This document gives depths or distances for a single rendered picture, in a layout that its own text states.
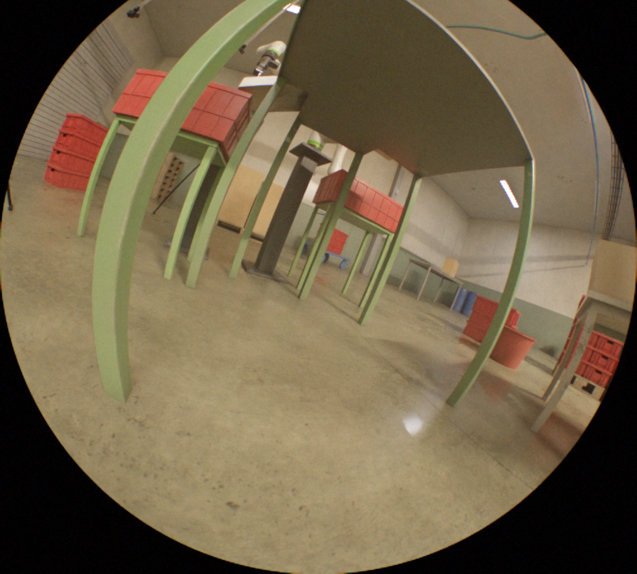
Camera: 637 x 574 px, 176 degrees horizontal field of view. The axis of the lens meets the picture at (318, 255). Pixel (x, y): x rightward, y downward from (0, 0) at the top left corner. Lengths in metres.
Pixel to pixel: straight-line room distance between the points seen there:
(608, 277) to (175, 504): 1.26
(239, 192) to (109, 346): 3.13
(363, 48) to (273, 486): 0.98
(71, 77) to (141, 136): 5.83
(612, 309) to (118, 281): 1.26
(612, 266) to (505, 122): 0.71
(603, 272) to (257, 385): 1.23
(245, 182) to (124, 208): 3.13
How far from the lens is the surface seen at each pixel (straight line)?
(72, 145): 2.43
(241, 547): 0.33
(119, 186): 0.25
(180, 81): 0.26
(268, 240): 1.39
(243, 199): 3.30
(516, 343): 1.99
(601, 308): 1.04
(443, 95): 0.78
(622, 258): 1.14
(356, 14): 0.68
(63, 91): 5.98
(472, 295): 8.17
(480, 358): 0.76
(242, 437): 0.39
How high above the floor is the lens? 0.32
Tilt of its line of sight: 3 degrees down
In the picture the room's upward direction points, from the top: 22 degrees clockwise
